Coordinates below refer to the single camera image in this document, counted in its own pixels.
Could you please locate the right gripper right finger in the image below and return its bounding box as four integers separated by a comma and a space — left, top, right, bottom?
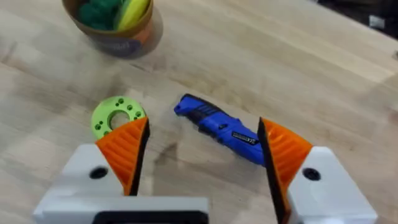
257, 116, 379, 224

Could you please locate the tub with toy vegetables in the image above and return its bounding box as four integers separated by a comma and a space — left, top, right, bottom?
62, 0, 154, 59

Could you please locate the blue electric screwdriver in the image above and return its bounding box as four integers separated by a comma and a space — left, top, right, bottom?
174, 93, 266, 167

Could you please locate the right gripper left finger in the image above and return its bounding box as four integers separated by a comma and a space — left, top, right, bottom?
33, 116, 150, 220

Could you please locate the green disc with holes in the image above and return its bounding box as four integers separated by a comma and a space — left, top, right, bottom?
91, 96, 147, 141

